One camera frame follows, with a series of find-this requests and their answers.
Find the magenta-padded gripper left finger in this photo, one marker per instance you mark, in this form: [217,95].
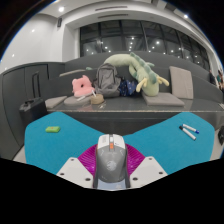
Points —
[75,170]

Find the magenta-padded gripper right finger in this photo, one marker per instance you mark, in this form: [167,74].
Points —
[148,170]

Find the grey and white computer mouse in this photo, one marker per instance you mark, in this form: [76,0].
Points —
[111,163]

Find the small green eraser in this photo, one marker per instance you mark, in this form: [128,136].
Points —
[53,129]

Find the blue-capped white marker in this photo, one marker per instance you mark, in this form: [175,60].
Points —
[190,128]

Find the round grey cushion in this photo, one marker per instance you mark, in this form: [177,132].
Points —
[75,101]

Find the small square grey cushion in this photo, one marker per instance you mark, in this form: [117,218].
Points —
[55,102]

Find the black suitcase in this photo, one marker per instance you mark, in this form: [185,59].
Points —
[32,111]

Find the flat grey seat cushion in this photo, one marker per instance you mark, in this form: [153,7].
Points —
[163,99]

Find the brown woven hat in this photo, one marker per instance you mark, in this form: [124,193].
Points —
[97,99]

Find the black bag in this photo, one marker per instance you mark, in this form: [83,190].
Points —
[221,135]

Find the pink plush cushion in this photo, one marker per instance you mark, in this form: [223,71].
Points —
[82,87]

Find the dark blue starry cloth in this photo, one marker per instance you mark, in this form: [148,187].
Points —
[126,87]

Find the green dragon plush toy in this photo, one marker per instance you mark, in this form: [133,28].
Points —
[148,83]

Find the upright beige cushion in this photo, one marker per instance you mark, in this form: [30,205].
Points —
[181,82]

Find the grey backpack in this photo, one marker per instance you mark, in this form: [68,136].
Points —
[107,81]

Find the person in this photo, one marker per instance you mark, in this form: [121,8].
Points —
[220,80]
[212,76]

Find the grey stepped bench seating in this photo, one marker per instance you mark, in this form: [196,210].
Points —
[180,58]

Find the ceiling spot lights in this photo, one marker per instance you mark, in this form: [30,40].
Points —
[61,9]

